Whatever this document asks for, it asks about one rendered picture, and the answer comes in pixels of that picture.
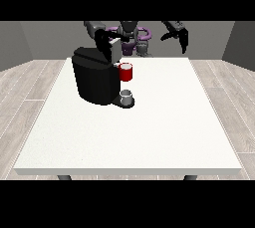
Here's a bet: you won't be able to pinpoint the small grey coffee pod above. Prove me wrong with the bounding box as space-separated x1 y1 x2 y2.
135 41 149 58

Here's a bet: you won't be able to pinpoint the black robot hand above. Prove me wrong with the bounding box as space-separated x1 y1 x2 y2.
94 28 131 64
159 23 190 55

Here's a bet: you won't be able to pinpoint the grey robot trunk purple rings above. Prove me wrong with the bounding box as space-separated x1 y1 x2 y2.
107 21 154 57

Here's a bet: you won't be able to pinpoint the small grey cup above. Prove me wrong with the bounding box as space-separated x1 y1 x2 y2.
119 89 134 106

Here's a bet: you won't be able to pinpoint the red pod holder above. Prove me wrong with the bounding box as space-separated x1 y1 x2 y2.
118 62 134 83

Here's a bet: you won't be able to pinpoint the black coffee machine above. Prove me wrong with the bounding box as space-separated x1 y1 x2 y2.
71 46 135 109

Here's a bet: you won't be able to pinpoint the pale grey machine lid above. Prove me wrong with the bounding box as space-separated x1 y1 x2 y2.
109 37 123 64

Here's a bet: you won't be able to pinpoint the dark table leg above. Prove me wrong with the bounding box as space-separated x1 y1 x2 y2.
182 174 199 181
56 174 73 181

